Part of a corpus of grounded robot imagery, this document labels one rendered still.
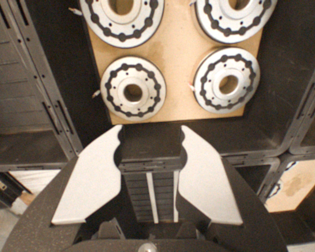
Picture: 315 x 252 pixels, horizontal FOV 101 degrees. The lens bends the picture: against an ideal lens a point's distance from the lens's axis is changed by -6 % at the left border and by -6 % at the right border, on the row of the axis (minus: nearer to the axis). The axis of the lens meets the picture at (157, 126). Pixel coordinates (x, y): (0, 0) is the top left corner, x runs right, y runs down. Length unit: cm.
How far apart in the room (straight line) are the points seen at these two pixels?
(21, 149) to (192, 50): 33
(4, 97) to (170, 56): 32
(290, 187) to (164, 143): 46
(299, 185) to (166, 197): 41
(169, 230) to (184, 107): 43
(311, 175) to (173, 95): 48
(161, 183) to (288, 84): 34
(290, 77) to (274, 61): 4
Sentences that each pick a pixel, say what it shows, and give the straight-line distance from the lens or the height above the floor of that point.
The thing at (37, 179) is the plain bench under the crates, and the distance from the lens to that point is 79.
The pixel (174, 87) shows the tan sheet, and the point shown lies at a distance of 26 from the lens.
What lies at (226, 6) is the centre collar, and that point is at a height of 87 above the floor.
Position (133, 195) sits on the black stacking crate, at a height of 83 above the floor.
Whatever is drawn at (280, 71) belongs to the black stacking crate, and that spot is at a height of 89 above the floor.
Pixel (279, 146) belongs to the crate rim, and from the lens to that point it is 26.
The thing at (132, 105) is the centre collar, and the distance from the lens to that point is 23.
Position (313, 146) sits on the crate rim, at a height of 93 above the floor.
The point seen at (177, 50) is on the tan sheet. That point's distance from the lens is 25.
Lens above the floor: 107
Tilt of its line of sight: 59 degrees down
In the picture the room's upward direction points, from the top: 178 degrees clockwise
